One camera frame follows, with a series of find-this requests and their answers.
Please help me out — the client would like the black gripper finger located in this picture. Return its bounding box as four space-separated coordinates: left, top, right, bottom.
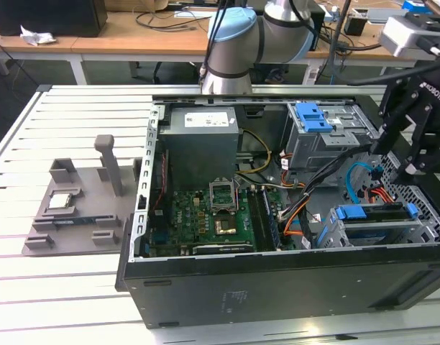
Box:
371 79 428 155
394 103 440 184

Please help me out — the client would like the hard disk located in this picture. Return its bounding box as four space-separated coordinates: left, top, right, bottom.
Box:
315 201 418 249

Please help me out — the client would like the metal disk bay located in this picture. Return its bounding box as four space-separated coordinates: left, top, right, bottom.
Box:
315 203 440 249

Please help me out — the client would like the blue plastic drive latch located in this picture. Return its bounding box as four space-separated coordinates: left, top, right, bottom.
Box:
295 103 333 133

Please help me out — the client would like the grey metal drive cage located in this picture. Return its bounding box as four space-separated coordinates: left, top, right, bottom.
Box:
280 102 381 172

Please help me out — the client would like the small black box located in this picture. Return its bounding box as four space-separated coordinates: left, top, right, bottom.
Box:
344 16 368 36

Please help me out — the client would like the grey flat box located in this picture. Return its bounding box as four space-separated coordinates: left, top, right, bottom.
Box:
367 7 410 22

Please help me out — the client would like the blue cardboard box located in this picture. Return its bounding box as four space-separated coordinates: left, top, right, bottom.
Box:
401 0 428 12

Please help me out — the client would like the installed RAM stick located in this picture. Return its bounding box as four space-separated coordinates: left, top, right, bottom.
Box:
261 186 281 252

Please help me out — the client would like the black RAM slot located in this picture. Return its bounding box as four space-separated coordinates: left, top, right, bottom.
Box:
247 188 266 252

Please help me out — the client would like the metal socket cover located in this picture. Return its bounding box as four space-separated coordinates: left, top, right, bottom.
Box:
208 178 239 215

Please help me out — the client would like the grey power supply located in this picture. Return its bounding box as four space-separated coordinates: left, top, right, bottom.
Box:
158 107 241 191

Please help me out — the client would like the CPU socket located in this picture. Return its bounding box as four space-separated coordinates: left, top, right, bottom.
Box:
213 214 239 236

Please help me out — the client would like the black PC case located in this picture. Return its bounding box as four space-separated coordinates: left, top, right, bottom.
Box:
114 92 440 330

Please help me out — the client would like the black graphics card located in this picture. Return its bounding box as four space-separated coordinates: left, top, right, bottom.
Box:
180 242 253 257

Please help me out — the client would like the green motherboard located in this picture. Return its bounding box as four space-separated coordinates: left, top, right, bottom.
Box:
147 186 282 257

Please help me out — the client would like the grey parts rack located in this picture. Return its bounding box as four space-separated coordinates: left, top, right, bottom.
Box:
22 134 144 258

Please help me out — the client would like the dark blue RAM stick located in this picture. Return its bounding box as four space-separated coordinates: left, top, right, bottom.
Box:
52 217 97 226

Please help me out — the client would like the silver CPU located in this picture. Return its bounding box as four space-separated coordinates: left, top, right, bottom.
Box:
48 193 73 210

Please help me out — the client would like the black computer tower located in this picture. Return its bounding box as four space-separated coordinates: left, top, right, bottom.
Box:
0 0 109 38

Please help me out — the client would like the crumpled white paper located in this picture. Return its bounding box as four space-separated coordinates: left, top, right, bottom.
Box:
19 24 58 47

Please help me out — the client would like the orange red power wire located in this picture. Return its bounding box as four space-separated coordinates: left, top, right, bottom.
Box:
365 183 400 208

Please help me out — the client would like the wooden desk white frame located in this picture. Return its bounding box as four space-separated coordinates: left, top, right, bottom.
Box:
308 6 440 83
0 9 214 86

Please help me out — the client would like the blue wire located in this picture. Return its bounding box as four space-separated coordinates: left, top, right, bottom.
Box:
344 162 382 206

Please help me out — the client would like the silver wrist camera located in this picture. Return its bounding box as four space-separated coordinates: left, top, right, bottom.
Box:
380 10 440 58

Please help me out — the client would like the black wire bundle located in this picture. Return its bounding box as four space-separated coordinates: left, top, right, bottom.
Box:
284 142 377 220

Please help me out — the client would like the yellow wire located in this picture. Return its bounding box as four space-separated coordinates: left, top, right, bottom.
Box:
241 129 273 177

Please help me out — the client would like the black cable coil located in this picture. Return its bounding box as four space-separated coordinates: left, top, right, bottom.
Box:
135 10 206 33

